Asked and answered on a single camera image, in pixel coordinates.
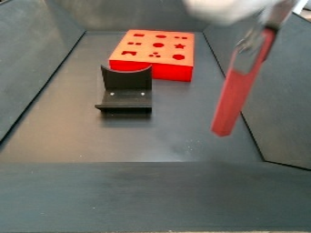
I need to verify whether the black curved holder bracket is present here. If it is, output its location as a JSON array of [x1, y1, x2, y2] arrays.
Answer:
[[95, 66, 153, 115]]

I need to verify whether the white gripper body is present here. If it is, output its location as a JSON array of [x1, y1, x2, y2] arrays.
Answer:
[[183, 0, 281, 25]]

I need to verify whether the red shape-sorting board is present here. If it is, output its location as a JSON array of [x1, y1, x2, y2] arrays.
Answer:
[[108, 29, 195, 82]]

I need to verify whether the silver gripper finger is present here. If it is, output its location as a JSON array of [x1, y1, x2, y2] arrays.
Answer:
[[263, 0, 299, 30], [234, 21, 267, 75]]

